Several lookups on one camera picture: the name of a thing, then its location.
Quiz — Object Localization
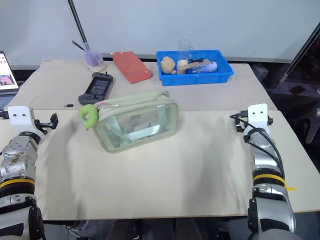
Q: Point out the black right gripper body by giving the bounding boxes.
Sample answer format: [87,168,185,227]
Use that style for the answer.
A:
[238,111,274,134]

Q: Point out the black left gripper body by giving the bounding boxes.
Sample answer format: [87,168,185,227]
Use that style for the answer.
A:
[33,119,52,137]

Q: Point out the clear green toiletry pouch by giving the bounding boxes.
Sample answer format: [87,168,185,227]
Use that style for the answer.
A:
[92,88,180,154]

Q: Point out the beige wrinkled table cloth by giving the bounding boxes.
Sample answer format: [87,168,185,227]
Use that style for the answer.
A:
[9,59,278,112]
[0,108,252,222]

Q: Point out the black handheld game console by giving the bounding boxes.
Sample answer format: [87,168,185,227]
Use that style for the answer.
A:
[78,71,114,106]

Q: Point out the blue plastic bin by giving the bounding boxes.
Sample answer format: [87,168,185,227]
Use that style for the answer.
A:
[155,49,236,87]

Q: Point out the open laptop computer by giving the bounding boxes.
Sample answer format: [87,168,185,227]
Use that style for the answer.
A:
[0,50,21,111]

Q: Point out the small black square plate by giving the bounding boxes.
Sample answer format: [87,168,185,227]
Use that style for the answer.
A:
[289,84,306,96]

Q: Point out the wooden brush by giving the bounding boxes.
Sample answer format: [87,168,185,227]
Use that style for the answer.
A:
[181,59,214,70]

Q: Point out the clear cup with purple filling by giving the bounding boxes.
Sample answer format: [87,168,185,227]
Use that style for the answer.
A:
[82,49,108,73]

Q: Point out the grey office chair base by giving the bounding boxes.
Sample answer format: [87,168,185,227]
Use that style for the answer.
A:
[304,107,320,145]

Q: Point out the cream round sponge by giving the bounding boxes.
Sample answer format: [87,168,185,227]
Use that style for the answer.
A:
[176,59,190,75]

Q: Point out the clear plastic measuring beaker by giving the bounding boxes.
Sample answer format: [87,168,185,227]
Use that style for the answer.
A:
[177,39,195,62]

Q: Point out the red rectangular brick block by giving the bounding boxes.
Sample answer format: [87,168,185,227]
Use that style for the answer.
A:
[112,50,154,85]

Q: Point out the black tripod stand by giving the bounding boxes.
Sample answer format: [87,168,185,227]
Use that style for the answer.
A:
[279,21,320,84]

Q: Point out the black metal pole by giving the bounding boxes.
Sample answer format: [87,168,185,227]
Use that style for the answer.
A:
[67,0,91,51]

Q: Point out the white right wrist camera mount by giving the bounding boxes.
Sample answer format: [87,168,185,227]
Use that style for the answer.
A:
[247,103,269,131]

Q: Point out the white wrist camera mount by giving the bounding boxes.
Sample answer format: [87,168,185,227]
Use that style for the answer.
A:
[247,103,269,131]
[7,105,35,133]

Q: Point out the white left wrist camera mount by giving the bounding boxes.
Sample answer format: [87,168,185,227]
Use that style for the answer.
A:
[7,105,35,133]

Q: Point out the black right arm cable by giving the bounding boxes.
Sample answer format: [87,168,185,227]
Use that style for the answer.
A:
[234,111,286,182]

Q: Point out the green ring zipper charm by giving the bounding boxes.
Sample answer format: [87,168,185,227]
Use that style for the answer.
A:
[77,104,99,130]

